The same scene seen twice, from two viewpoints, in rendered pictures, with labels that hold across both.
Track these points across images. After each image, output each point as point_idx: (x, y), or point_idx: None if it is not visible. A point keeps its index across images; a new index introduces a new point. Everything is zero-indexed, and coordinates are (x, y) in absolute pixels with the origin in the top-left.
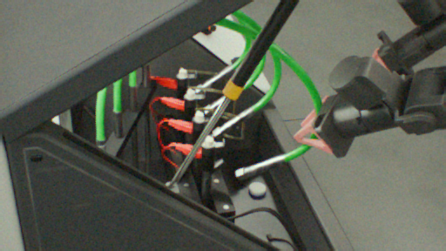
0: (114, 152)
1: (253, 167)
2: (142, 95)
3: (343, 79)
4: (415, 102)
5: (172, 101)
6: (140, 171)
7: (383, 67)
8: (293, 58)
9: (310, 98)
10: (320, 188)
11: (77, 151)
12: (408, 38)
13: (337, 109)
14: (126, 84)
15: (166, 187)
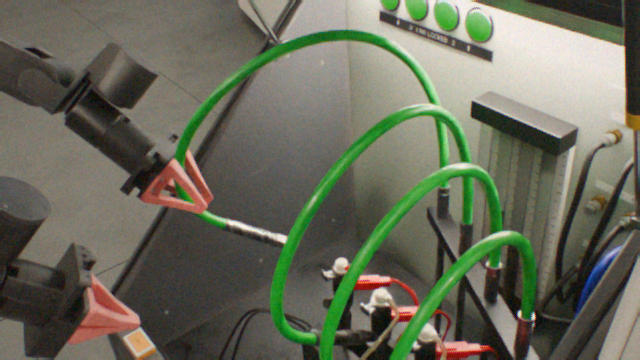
0: (443, 231)
1: (262, 228)
2: (505, 326)
3: (141, 57)
4: (65, 62)
5: (457, 342)
6: (293, 13)
7: (95, 57)
8: (208, 95)
9: None
10: None
11: None
12: (34, 263)
13: (153, 137)
14: None
15: (277, 36)
